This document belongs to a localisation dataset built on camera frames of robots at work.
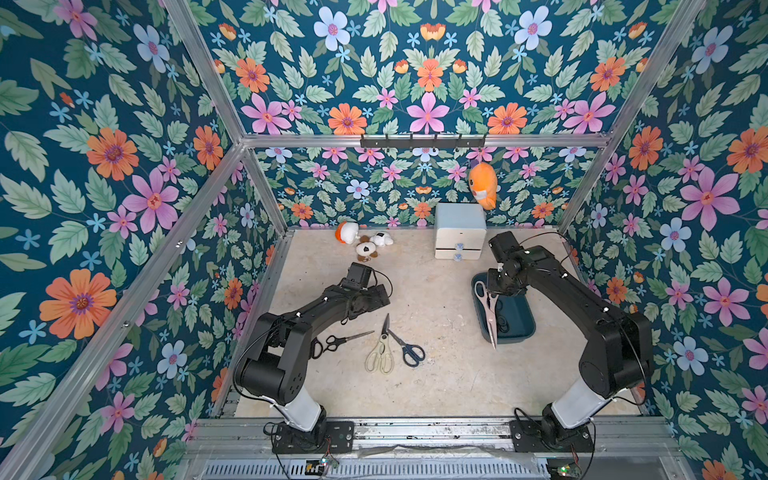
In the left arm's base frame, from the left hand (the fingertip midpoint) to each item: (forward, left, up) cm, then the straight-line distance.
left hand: (380, 297), depth 94 cm
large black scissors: (-10, -38, -5) cm, 40 cm away
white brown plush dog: (+24, +5, -2) cm, 24 cm away
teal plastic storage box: (-7, -43, -5) cm, 44 cm away
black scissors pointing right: (-11, +15, -6) cm, 20 cm away
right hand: (-3, -35, +7) cm, 36 cm away
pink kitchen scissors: (-7, -32, +6) cm, 34 cm away
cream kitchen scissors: (-18, 0, -5) cm, 18 cm away
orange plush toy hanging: (+27, -36, +22) cm, 50 cm away
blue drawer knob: (+16, -29, -2) cm, 33 cm away
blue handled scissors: (-17, -9, -6) cm, 20 cm away
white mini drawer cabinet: (+20, -29, +7) cm, 36 cm away
